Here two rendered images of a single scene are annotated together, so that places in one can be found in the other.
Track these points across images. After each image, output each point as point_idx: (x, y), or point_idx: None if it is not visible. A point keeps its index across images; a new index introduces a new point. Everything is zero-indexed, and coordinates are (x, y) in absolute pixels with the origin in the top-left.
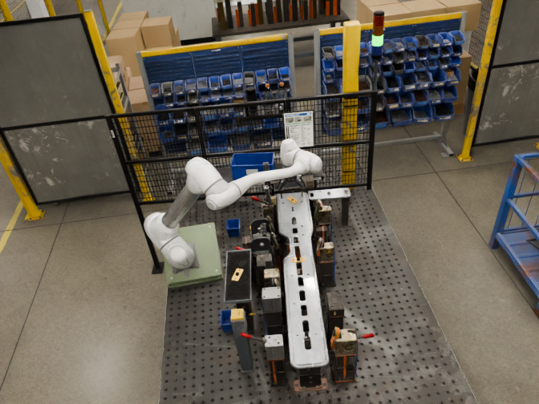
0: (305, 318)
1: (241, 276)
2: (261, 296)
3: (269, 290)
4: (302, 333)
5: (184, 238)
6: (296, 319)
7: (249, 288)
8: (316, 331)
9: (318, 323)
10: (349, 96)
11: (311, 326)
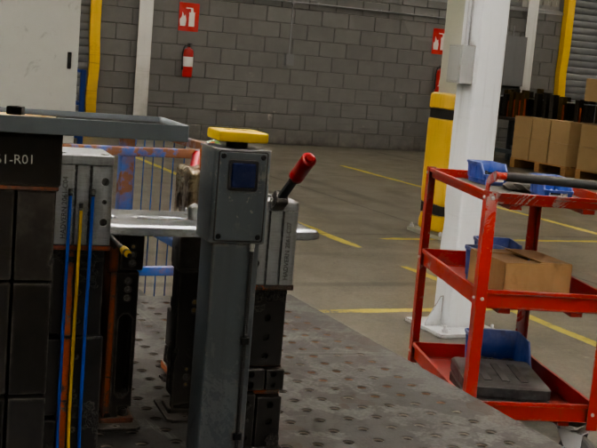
0: (127, 217)
1: None
2: (73, 190)
3: (68, 150)
4: (192, 220)
5: None
6: (133, 221)
7: (101, 118)
8: (176, 213)
9: (143, 211)
10: None
11: (158, 215)
